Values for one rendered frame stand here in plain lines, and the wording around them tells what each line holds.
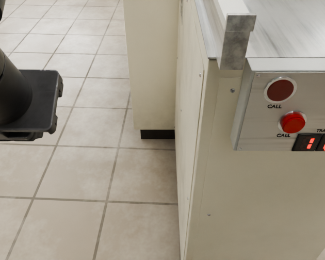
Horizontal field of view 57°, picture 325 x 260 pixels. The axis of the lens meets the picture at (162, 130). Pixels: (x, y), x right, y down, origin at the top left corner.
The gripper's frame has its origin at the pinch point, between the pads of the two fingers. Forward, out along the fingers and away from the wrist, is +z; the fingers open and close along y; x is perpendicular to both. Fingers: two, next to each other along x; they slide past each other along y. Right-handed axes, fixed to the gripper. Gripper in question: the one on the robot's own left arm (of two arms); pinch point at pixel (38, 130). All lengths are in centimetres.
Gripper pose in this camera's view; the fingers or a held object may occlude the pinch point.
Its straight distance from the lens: 40.8
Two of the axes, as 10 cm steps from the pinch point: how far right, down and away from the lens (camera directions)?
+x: -0.1, 9.4, -3.4
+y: -10.0, -0.1, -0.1
